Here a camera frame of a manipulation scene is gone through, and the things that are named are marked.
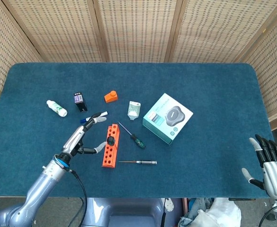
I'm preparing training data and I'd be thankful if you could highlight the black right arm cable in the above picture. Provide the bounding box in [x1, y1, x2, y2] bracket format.
[259, 204, 277, 227]

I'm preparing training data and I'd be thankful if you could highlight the teal white product box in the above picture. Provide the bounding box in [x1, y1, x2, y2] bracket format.
[142, 93, 194, 145]

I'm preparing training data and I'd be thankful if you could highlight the white plastic bag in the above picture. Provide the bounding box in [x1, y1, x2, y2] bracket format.
[195, 198, 242, 227]

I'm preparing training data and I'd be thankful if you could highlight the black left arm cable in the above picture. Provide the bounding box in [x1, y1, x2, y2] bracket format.
[68, 169, 88, 227]

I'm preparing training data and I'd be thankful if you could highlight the blue denim cloth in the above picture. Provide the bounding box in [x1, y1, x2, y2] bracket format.
[178, 198, 212, 227]

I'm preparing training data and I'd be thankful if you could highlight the white bottle green label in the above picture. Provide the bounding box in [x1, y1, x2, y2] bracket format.
[46, 99, 68, 117]

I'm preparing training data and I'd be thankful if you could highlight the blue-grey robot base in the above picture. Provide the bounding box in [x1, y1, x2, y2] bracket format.
[81, 197, 167, 227]

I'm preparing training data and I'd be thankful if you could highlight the white marker blue cap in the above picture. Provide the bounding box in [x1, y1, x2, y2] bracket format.
[80, 111, 108, 124]

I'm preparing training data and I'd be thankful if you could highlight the woven bamboo screen panel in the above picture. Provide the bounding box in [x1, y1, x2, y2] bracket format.
[168, 0, 277, 63]
[2, 0, 109, 63]
[92, 0, 184, 63]
[0, 0, 44, 95]
[234, 2, 277, 131]

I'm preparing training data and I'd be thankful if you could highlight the green handled screwdriver yellow label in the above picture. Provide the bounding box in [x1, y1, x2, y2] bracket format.
[117, 121, 146, 149]

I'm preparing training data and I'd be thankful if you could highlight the blue felt table cover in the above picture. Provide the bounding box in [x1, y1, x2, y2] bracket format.
[0, 62, 277, 199]

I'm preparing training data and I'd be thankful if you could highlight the orange tool holder block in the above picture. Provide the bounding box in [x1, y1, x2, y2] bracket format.
[101, 123, 120, 168]

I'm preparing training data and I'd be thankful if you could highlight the white pale green pouch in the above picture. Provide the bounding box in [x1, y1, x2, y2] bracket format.
[127, 101, 142, 121]

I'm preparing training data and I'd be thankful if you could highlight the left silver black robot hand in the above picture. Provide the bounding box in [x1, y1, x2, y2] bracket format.
[59, 112, 107, 160]

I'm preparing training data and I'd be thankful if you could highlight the white perforated plate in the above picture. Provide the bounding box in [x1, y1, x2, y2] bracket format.
[164, 198, 175, 213]

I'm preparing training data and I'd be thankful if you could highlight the small orange plastic block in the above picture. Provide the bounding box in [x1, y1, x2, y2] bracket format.
[104, 90, 118, 104]

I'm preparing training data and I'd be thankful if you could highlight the black purple small carton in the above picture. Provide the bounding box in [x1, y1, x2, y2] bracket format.
[72, 92, 89, 113]

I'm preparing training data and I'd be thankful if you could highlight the silver precision screwdriver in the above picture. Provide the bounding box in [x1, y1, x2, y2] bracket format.
[118, 160, 158, 166]

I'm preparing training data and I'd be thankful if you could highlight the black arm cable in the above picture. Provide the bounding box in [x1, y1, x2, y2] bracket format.
[259, 204, 277, 227]
[68, 169, 88, 227]

